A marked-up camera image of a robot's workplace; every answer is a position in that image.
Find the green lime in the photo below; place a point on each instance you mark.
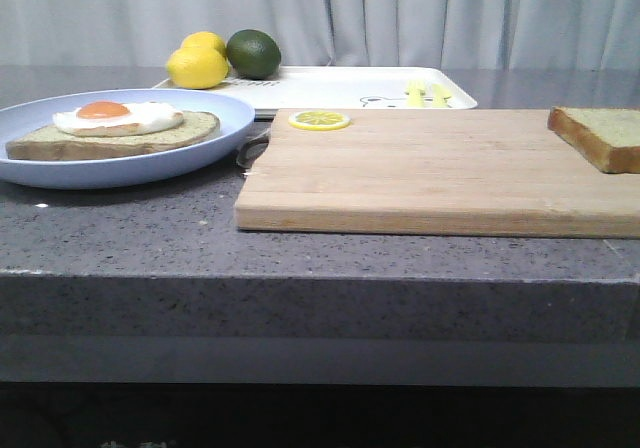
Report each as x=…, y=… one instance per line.
x=253, y=54

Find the metal cutting board handle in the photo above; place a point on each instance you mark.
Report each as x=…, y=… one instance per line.
x=251, y=151

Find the grey curtain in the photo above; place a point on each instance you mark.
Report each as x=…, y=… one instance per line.
x=449, y=34

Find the fried egg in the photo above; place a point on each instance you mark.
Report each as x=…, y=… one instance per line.
x=113, y=119

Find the rear yellow lemon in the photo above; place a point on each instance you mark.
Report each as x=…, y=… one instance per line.
x=205, y=39

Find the white tray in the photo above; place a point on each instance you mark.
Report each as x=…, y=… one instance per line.
x=303, y=87

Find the yellow fork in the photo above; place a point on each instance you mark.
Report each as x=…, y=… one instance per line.
x=415, y=92
x=440, y=96

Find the lemon slice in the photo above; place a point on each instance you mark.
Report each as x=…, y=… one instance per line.
x=319, y=120

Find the right yellow fork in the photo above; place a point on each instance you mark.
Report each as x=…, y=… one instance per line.
x=440, y=96

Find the bread slice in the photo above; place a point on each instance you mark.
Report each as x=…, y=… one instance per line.
x=606, y=137
x=49, y=143

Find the left yellow fork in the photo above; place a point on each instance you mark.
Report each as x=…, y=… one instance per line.
x=415, y=92

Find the light blue plate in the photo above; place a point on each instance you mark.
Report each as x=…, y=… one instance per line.
x=235, y=118

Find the yellow lemon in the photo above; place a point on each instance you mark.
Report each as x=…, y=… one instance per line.
x=196, y=67
x=205, y=39

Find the front yellow lemon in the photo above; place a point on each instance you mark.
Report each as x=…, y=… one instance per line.
x=196, y=67

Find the wooden cutting board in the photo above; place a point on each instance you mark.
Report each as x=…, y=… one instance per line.
x=494, y=172

